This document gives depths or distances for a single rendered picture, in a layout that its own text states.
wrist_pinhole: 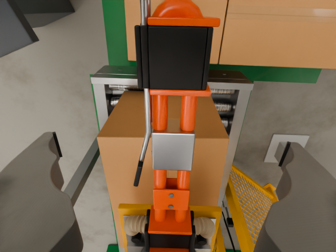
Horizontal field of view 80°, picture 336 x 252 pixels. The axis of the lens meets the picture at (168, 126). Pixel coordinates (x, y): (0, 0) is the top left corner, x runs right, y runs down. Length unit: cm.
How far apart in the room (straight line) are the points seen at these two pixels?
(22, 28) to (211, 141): 70
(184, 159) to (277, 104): 152
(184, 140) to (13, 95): 180
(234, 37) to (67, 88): 126
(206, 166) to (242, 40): 55
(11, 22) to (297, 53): 107
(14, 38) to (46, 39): 83
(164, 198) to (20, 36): 70
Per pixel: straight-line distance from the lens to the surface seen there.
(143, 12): 24
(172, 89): 25
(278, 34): 101
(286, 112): 185
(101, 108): 101
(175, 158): 31
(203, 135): 62
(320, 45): 110
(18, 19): 86
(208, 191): 76
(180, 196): 37
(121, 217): 65
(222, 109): 103
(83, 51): 160
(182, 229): 43
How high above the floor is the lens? 145
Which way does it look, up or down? 60 degrees down
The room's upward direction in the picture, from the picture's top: 177 degrees counter-clockwise
